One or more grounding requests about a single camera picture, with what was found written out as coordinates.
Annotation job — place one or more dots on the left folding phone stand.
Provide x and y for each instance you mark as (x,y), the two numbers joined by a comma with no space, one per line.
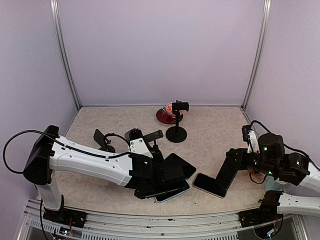
(103,142)

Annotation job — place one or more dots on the red patterned teacup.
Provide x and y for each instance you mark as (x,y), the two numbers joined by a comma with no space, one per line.
(169,111)

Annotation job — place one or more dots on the phone lower left blue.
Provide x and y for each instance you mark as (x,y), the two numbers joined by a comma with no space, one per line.
(172,190)

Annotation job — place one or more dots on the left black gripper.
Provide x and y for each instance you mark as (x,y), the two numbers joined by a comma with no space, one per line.
(161,160)

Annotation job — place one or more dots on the orange white bowl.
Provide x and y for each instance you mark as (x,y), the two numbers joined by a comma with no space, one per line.
(256,174)

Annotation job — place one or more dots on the front aluminium rail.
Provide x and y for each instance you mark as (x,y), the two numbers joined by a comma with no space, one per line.
(111,226)

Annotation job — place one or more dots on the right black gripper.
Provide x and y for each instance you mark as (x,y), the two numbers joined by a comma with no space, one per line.
(240,161)

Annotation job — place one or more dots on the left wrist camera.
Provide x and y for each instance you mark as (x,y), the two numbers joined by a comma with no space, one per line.
(138,146)

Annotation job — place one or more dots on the folding phone stand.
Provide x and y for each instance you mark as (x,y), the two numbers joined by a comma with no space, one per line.
(103,142)
(133,134)

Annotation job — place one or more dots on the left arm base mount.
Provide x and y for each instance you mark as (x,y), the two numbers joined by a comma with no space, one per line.
(68,217)

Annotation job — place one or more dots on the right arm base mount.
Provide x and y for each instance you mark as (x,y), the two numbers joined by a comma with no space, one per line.
(266,212)

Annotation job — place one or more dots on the right aluminium frame post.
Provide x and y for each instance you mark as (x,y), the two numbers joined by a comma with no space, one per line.
(258,53)

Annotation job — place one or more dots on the phone lower right pink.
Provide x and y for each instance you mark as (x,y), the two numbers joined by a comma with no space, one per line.
(209,185)

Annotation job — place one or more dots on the phone upper left blue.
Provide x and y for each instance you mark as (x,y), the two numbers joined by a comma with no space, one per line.
(188,169)

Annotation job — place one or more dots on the middle folding phone stand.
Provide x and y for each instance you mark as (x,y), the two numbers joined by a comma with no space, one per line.
(133,134)

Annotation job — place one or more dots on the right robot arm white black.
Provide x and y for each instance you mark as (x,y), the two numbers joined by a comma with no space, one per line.
(266,155)

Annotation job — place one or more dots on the phone black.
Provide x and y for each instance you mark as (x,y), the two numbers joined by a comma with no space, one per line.
(227,172)

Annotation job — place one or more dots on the aluminium frame post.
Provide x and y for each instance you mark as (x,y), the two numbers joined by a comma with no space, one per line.
(258,53)
(54,6)

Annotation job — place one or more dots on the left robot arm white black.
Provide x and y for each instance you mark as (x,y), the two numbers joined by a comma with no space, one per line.
(141,168)

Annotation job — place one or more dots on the black pole stand centre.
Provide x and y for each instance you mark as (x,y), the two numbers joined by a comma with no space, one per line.
(177,134)

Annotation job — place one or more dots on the left aluminium frame post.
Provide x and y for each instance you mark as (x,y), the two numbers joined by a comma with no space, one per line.
(54,6)

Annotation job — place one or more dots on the phone blue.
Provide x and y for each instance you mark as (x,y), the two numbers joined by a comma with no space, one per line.
(172,190)
(188,169)

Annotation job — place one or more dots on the light blue mug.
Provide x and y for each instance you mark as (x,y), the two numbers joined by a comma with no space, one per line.
(272,185)

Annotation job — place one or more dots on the black pole stand clamp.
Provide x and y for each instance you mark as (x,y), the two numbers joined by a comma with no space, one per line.
(150,141)

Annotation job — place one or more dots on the red saucer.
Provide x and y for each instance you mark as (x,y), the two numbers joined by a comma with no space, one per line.
(164,117)

